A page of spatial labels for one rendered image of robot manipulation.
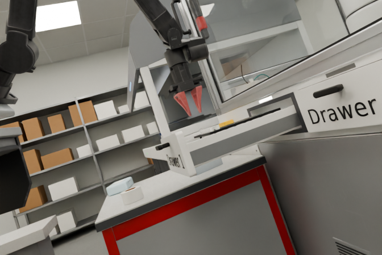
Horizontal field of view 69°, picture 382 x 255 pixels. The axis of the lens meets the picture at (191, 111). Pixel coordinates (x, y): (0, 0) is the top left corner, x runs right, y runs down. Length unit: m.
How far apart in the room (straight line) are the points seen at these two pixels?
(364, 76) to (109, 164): 4.66
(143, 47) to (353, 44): 1.28
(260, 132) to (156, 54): 1.08
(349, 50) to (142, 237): 0.74
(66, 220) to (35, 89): 2.18
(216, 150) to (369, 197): 0.35
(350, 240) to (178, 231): 0.47
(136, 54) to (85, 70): 3.63
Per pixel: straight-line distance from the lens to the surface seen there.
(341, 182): 0.78
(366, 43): 0.61
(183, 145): 0.65
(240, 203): 0.98
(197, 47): 0.84
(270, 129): 0.75
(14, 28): 0.78
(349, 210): 0.81
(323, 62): 0.68
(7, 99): 0.84
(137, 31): 1.74
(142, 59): 1.67
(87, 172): 5.03
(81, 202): 5.07
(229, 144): 0.70
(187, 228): 0.94
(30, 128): 4.68
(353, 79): 0.61
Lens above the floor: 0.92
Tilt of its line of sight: 4 degrees up
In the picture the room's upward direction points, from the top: 19 degrees counter-clockwise
